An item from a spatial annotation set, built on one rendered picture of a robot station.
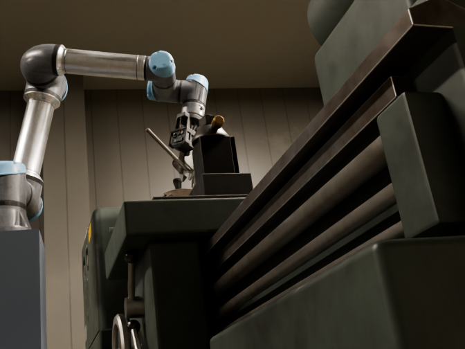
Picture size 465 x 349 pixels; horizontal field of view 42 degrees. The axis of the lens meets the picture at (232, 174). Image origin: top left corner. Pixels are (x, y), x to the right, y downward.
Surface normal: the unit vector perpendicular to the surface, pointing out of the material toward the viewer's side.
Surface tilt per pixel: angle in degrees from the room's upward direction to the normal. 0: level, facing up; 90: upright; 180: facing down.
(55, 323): 90
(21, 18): 180
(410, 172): 90
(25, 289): 90
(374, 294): 90
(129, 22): 180
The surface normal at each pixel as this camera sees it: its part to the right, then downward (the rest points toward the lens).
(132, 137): 0.20, -0.38
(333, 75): -0.95, 0.01
